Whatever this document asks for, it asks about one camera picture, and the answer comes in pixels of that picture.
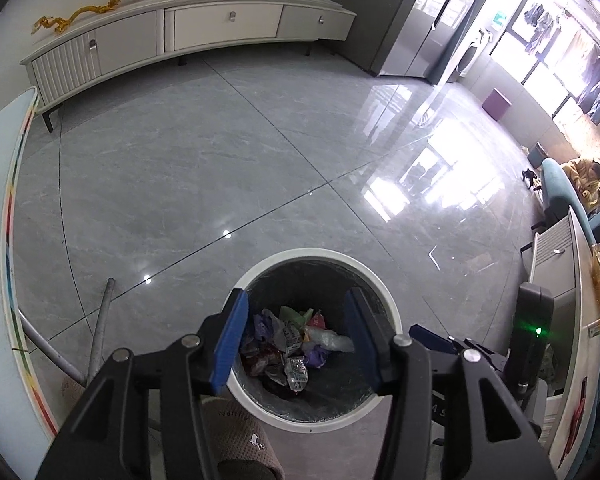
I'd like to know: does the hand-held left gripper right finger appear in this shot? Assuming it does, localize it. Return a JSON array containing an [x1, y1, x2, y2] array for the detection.
[[343, 287, 557, 480]]

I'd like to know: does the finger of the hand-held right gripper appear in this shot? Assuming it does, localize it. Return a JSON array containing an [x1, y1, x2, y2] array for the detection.
[[409, 324, 511, 376]]

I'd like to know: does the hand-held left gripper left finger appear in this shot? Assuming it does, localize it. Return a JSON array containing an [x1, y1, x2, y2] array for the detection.
[[36, 288, 251, 480]]

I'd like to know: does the purple wrapper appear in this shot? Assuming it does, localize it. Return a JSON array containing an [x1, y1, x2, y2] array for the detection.
[[302, 345, 331, 370], [252, 310, 281, 348]]

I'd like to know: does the red snack packet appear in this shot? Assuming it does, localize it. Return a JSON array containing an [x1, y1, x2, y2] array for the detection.
[[240, 342, 286, 387]]

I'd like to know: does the green white wrapper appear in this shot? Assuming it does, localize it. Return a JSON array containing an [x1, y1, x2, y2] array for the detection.
[[279, 305, 314, 352]]

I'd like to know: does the clear snack wrapper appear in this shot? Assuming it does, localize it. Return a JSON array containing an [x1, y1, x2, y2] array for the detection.
[[284, 357, 310, 392]]

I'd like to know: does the white round bin black liner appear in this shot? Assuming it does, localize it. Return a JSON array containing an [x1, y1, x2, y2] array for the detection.
[[227, 249, 397, 433]]

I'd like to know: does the white low cabinet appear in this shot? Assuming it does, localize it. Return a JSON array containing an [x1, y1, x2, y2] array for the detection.
[[520, 205, 600, 467]]

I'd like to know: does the brown slipper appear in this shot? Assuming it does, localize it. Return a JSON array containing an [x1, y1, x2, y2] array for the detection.
[[200, 400, 287, 480]]

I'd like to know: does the teal sofa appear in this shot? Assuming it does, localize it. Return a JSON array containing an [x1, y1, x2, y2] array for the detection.
[[539, 157, 600, 243]]

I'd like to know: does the purple stool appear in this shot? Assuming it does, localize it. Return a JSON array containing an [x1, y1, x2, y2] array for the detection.
[[481, 87, 515, 121]]

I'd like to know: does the white washing machine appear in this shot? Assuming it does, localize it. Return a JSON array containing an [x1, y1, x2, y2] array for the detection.
[[455, 30, 496, 79]]

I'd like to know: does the white television cabinet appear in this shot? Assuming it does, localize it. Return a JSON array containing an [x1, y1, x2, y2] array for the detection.
[[20, 0, 358, 133]]

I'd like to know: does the silver refrigerator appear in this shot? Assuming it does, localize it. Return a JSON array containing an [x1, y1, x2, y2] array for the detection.
[[380, 0, 507, 84]]

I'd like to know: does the dark grey tall cabinet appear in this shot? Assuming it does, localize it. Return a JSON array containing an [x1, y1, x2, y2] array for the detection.
[[330, 0, 422, 75]]

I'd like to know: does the golden dragon figurine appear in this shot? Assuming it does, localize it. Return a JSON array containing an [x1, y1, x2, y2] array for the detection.
[[32, 0, 154, 36]]

